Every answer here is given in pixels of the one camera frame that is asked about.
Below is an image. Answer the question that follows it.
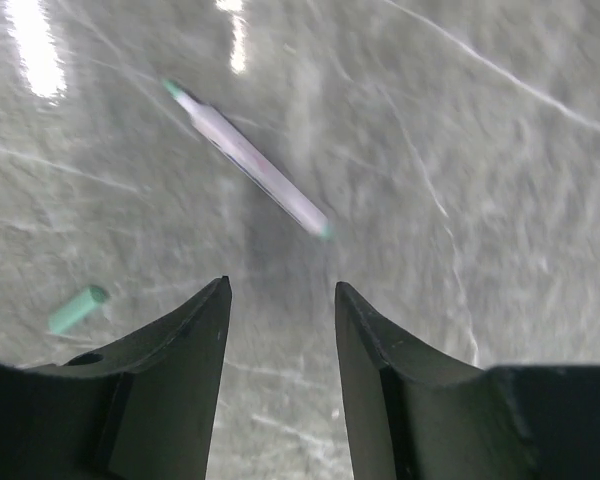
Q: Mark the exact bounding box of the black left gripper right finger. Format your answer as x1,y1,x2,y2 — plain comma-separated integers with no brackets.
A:
333,281,486,480

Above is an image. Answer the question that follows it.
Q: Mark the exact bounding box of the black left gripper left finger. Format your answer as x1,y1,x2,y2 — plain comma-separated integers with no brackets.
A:
22,277,232,479

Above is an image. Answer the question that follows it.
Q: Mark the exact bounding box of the green marker cap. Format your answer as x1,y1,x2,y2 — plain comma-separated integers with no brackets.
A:
48,285,109,335

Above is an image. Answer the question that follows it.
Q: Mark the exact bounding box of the white marker with green end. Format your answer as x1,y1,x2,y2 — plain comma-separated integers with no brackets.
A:
162,79,331,238

